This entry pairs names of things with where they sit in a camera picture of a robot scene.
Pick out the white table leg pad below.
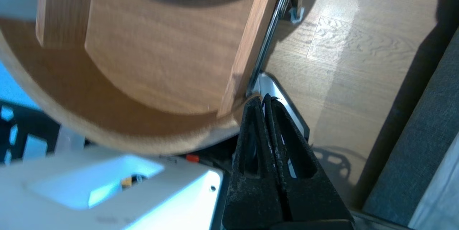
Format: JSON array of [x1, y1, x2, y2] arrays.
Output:
[[290, 6, 305, 24]]

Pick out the white and black robot base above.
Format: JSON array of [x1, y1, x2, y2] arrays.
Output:
[[0, 71, 311, 230]]

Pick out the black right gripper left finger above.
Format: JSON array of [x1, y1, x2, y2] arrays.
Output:
[[222, 95, 286, 230]]

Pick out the curved-front wooden table drawer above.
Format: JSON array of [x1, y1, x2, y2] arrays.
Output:
[[0, 0, 300, 155]]

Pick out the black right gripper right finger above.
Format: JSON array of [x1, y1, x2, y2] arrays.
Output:
[[264, 95, 355, 225]]

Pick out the white bed sheet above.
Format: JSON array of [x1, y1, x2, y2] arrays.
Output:
[[408, 140, 459, 230]]

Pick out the grey fabric bed headboard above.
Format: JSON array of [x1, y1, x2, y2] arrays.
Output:
[[362, 29, 459, 227]]

